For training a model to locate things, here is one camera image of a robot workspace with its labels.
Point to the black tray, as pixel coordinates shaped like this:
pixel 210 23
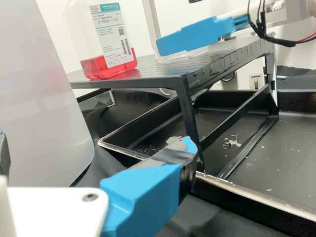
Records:
pixel 271 153

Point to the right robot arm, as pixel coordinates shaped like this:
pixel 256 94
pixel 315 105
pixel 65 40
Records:
pixel 300 8

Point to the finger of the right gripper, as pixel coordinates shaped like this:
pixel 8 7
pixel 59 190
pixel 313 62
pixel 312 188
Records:
pixel 187 39

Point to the petri dish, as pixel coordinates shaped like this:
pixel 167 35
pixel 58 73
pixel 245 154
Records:
pixel 174 58

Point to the white box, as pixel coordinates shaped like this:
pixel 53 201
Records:
pixel 37 86

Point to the cream microscope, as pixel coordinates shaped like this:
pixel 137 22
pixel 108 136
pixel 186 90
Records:
pixel 243 79

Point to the black platform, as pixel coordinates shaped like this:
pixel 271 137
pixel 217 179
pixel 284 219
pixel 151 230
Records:
pixel 158 71

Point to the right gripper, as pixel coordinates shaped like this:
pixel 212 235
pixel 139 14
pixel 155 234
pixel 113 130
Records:
pixel 269 12

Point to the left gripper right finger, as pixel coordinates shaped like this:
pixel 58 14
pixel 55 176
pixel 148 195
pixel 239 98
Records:
pixel 143 197

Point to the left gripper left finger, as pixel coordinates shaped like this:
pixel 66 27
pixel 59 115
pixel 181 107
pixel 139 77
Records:
pixel 4 153

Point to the red liquid bottle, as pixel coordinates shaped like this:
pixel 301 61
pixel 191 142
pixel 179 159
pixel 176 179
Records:
pixel 108 37

